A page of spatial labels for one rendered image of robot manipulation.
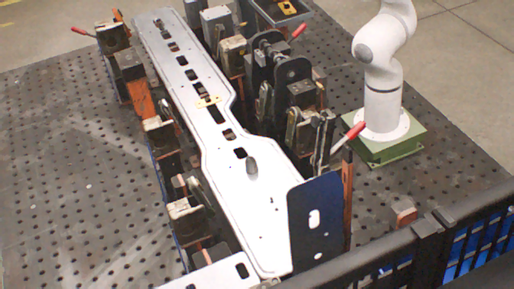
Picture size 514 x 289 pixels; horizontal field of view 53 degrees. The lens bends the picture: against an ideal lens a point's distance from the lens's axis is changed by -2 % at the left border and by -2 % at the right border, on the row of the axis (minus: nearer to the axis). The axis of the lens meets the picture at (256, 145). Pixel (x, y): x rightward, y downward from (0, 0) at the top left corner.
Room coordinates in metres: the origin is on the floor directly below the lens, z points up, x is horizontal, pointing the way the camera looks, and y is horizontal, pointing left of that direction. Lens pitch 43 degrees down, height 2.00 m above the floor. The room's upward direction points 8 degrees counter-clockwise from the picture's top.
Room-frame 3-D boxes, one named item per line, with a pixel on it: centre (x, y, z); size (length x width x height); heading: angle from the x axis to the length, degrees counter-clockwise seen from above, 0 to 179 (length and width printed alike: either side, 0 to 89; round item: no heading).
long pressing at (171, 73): (1.33, 0.14, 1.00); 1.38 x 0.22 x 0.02; 18
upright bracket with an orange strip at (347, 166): (0.82, -0.20, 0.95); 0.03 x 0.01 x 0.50; 18
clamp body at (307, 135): (1.10, -0.15, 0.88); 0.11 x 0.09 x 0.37; 108
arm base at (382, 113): (1.33, -0.43, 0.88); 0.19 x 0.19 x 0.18
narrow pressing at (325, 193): (0.61, -0.09, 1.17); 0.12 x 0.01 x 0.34; 108
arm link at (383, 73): (1.30, -0.40, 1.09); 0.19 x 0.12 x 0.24; 132
